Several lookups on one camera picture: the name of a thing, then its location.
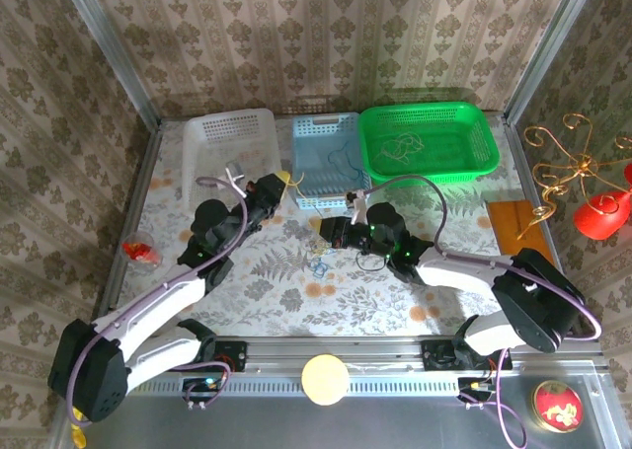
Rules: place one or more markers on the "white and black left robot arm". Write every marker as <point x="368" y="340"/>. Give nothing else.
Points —
<point x="148" y="311"/>

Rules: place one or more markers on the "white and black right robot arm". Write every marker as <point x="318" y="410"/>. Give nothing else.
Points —
<point x="459" y="274"/>

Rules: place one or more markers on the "light blue perforated plastic basket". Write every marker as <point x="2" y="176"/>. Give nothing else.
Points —
<point x="316" y="153"/>

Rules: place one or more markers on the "white perforated plastic basket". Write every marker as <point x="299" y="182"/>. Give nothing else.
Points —
<point x="217" y="143"/>

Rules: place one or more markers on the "clear cup with red contents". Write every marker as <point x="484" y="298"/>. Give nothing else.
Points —
<point x="140" y="251"/>

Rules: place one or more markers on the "floral fern print tablecloth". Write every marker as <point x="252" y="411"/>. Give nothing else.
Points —
<point x="296" y="311"/>

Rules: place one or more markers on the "orange wooden block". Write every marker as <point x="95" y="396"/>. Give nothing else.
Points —
<point x="508" y="222"/>

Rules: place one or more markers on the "green perforated plastic basket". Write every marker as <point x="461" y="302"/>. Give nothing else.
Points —
<point x="444" y="118"/>

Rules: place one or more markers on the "pale yellow round ball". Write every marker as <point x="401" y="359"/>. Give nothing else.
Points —
<point x="325" y="380"/>

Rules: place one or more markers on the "small black controller board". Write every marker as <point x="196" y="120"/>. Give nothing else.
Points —
<point x="197" y="384"/>
<point x="474" y="386"/>

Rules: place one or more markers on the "red balloon ornament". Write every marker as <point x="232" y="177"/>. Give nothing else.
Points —
<point x="628" y="175"/>
<point x="600" y="217"/>

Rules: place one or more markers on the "round red and gold tin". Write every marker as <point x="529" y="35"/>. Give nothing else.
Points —
<point x="557" y="407"/>

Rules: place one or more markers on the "yellow banana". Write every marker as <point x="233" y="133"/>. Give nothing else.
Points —
<point x="78" y="434"/>

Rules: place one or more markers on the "aluminium side rail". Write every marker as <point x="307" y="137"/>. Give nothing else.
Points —
<point x="143" y="165"/>
<point x="527" y="172"/>

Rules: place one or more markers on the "long aluminium base rail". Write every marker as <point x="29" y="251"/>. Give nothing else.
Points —
<point x="375" y="352"/>

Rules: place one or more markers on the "aluminium frame post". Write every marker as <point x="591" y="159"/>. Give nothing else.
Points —
<point x="548" y="49"/>
<point x="116" y="49"/>

